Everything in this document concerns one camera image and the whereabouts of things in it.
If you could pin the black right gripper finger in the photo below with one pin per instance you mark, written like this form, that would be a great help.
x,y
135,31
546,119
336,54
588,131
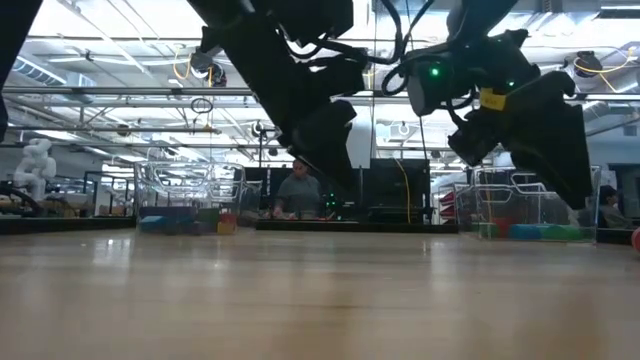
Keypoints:
x,y
565,160

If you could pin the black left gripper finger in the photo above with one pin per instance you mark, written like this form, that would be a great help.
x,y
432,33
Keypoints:
x,y
335,167

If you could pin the green cylinder block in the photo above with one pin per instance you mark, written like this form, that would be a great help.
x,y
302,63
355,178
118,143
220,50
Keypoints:
x,y
562,232

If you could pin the blue rounded block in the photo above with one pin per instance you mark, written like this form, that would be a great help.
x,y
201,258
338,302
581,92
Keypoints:
x,y
525,232

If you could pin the red rectangular block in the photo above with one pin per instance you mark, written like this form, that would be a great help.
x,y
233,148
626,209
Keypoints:
x,y
505,225

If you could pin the small green block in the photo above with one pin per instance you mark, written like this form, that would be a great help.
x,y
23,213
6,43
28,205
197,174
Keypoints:
x,y
489,231

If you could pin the red long block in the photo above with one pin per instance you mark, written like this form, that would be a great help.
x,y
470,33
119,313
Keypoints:
x,y
228,218

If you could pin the wooden block with pig face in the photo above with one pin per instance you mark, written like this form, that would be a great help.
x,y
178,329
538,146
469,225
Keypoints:
x,y
226,228

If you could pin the teal long block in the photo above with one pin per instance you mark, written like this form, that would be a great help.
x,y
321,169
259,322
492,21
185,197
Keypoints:
x,y
209,216

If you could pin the dark blue long block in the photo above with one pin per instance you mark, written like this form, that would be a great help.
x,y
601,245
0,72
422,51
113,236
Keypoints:
x,y
167,212

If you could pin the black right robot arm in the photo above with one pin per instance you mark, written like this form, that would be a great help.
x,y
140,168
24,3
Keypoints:
x,y
470,55

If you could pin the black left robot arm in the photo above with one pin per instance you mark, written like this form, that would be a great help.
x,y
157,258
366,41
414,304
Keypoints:
x,y
270,65

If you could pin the white column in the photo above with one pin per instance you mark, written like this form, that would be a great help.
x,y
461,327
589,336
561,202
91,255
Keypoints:
x,y
362,145

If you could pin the person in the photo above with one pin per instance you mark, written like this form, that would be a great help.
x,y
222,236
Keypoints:
x,y
612,210
298,192

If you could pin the yellow tape band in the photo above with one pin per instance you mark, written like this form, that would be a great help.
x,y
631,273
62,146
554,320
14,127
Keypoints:
x,y
492,99

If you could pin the black panel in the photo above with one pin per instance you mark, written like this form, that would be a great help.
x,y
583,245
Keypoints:
x,y
395,190

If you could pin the clear plastic bin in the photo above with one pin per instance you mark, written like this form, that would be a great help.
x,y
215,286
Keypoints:
x,y
190,180
500,195

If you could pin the red cylinder block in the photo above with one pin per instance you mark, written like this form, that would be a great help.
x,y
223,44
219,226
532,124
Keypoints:
x,y
636,240

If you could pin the red stacked bins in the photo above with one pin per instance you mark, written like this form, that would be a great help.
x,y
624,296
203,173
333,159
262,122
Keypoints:
x,y
448,207

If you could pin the white robot figure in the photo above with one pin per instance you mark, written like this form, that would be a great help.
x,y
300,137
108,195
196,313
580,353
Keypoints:
x,y
35,165

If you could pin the black overhead rig frame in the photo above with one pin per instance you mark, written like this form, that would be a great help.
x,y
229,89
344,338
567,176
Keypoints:
x,y
265,132

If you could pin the silver ventilation duct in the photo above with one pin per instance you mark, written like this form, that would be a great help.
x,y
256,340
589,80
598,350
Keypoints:
x,y
612,125

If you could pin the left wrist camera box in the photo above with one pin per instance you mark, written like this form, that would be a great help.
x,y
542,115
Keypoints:
x,y
345,75

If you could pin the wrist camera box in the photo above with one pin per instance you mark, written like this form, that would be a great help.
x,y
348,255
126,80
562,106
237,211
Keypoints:
x,y
475,137
345,75

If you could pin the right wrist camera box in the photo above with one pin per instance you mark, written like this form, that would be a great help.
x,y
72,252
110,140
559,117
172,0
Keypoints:
x,y
475,137

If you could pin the black partition wall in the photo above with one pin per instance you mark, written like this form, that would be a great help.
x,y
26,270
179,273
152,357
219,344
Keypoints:
x,y
260,187

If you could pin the long ceiling light rail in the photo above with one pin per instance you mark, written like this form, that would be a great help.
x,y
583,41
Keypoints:
x,y
100,91

